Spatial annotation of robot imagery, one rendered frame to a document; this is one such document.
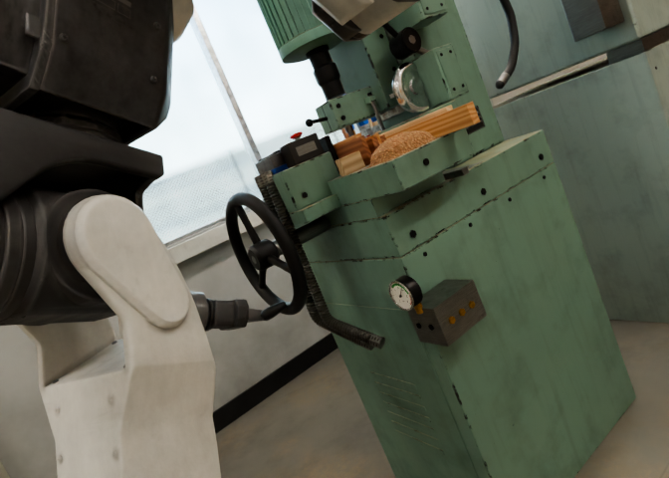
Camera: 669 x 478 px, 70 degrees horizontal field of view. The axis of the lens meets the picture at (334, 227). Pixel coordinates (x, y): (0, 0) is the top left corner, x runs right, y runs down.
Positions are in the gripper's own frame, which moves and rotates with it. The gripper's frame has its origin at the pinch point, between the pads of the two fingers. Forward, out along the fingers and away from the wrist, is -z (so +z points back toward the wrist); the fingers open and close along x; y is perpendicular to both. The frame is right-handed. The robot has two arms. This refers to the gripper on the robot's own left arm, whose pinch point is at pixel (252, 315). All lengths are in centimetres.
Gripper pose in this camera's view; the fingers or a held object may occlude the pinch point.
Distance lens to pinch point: 105.2
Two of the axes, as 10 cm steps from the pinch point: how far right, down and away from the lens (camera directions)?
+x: 5.2, -2.5, -8.2
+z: -8.5, -1.1, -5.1
